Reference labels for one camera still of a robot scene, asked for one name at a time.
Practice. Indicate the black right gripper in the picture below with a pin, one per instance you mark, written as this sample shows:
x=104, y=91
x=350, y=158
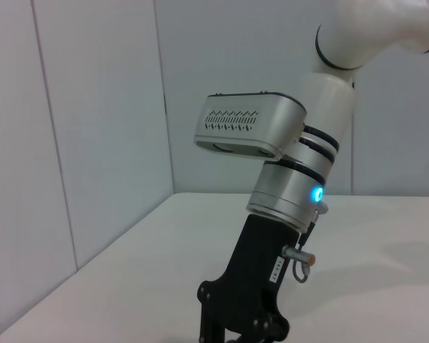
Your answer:
x=246, y=271

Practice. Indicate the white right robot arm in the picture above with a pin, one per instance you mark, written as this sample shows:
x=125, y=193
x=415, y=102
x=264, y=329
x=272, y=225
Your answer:
x=329, y=107

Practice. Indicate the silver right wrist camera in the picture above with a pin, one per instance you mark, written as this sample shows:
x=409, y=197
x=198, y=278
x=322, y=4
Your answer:
x=243, y=121

